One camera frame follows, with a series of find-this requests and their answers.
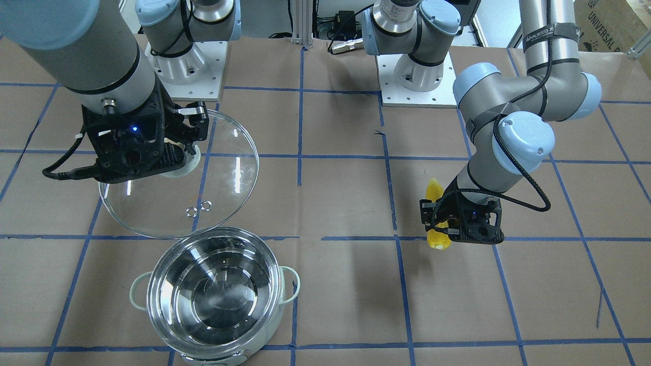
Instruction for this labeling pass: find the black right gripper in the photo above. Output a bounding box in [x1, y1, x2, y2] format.
[81, 81, 210, 185]

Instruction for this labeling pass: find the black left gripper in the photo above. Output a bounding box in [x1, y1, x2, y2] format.
[420, 191, 505, 246]

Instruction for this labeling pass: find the yellow corn cob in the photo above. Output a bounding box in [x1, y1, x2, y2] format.
[425, 177, 452, 250]

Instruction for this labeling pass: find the glass pot lid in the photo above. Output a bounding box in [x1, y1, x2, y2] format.
[99, 110, 259, 239]

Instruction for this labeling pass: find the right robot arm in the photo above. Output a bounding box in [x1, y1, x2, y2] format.
[2, 1, 242, 185]

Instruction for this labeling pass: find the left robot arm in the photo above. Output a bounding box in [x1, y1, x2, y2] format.
[361, 1, 602, 250]

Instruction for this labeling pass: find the pale green steel pot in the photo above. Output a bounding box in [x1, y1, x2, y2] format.
[129, 227, 302, 365]

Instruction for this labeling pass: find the silver cylinder connector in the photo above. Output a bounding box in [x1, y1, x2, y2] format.
[328, 38, 364, 55]

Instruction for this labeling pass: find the cardboard box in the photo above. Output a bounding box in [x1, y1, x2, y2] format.
[573, 1, 650, 52]

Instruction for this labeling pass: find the aluminium frame post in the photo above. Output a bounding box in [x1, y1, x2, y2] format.
[290, 1, 317, 49]

